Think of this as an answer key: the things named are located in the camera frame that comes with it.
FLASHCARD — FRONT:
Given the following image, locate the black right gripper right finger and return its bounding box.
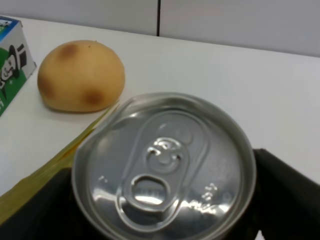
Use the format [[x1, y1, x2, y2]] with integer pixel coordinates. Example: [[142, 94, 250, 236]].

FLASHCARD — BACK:
[[239, 149, 320, 240]]

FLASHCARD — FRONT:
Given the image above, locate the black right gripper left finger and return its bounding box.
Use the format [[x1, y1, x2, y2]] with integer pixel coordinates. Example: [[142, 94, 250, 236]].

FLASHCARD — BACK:
[[0, 168, 100, 240]]

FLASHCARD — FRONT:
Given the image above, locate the blue white long box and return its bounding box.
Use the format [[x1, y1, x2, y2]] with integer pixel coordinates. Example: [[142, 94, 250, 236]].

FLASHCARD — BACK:
[[0, 16, 37, 114]]

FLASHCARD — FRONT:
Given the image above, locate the yellow green toy corn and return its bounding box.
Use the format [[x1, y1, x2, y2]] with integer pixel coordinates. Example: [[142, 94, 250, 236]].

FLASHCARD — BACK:
[[0, 103, 120, 224]]

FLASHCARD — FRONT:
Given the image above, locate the tan spotted bun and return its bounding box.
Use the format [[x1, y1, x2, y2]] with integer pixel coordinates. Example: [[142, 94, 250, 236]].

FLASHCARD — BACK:
[[37, 40, 126, 113]]

